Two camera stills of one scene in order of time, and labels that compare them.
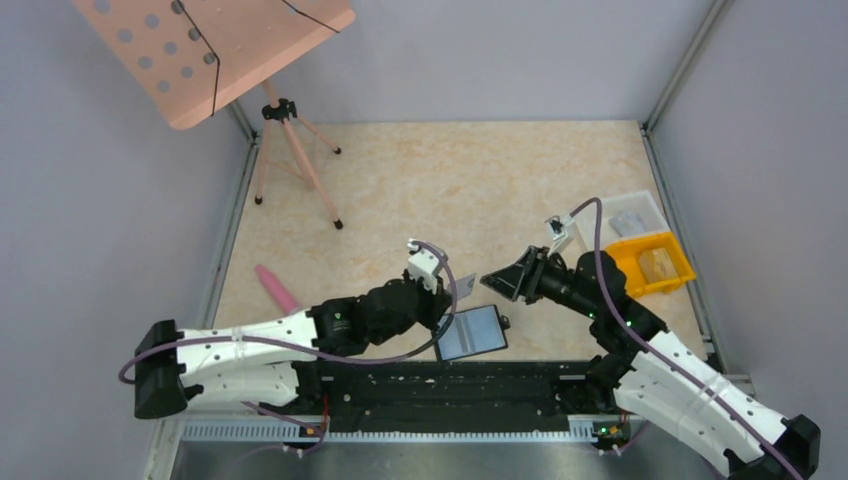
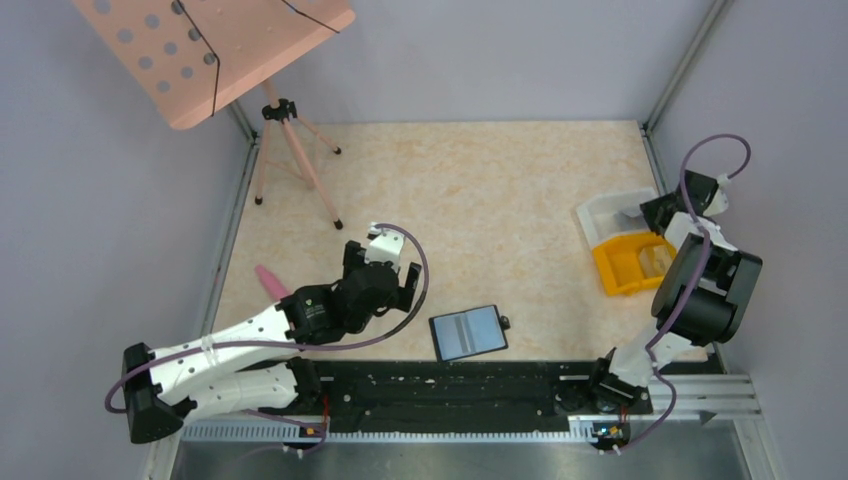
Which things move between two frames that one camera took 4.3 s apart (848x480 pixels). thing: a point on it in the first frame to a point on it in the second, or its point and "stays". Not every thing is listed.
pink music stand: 191,56 stays
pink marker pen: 288,305 stays
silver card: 464,286 to 631,210
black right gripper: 524,276 to 650,209
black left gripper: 438,303 to 401,298
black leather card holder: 472,332 stays
